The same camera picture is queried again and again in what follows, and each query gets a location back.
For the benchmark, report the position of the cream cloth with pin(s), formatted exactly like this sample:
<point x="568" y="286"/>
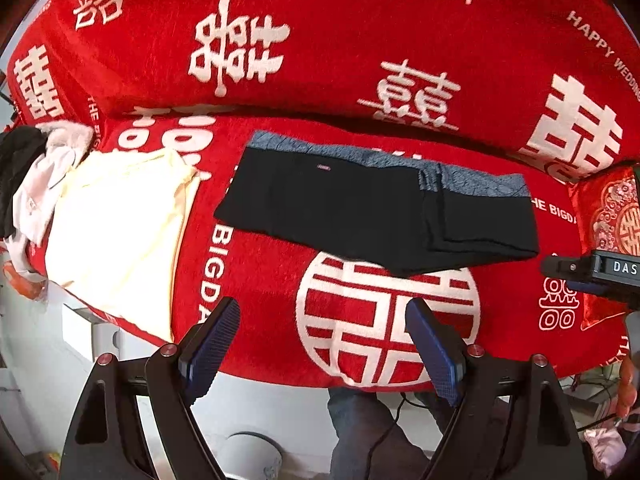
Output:
<point x="115" y="240"/>

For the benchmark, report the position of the orange item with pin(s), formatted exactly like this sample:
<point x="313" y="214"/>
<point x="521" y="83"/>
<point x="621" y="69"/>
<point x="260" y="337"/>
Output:
<point x="25" y="287"/>

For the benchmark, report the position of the person's jeans leg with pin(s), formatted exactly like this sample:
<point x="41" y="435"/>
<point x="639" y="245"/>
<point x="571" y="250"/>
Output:
<point x="360" y="435"/>

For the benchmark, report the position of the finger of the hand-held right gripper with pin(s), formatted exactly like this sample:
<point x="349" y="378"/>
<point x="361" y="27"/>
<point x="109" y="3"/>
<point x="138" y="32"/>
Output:
<point x="587" y="286"/>
<point x="562" y="265"/>

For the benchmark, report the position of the red printed blanket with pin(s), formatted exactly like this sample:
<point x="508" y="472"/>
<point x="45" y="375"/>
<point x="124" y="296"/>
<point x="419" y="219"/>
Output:
<point x="350" y="70"/>

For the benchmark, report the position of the black cloth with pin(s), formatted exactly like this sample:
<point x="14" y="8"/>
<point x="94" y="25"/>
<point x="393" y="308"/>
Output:
<point x="15" y="160"/>

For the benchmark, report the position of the person's right hand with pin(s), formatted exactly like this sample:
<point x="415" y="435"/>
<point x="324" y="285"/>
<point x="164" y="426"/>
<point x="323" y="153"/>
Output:
<point x="627" y="385"/>

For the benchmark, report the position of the pile of white and black clothes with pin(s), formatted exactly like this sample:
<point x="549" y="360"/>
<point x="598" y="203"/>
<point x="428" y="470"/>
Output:
<point x="40" y="185"/>

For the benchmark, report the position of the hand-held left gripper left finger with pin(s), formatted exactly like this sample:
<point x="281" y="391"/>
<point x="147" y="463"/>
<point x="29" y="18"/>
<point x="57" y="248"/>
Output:
<point x="210" y="352"/>

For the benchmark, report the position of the black pants blue waistband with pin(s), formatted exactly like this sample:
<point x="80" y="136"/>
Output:
<point x="375" y="210"/>

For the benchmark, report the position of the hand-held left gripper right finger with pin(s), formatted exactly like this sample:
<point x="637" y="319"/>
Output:
<point x="435" y="355"/>

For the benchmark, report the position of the white round container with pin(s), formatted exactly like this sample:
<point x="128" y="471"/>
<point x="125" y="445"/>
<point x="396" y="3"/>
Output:
<point x="250" y="455"/>

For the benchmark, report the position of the person's right forearm pink sleeve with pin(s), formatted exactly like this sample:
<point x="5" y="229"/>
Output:
<point x="605" y="450"/>

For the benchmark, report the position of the red embroidered cushion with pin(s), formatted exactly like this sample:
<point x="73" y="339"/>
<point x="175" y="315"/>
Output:
<point x="610" y="220"/>

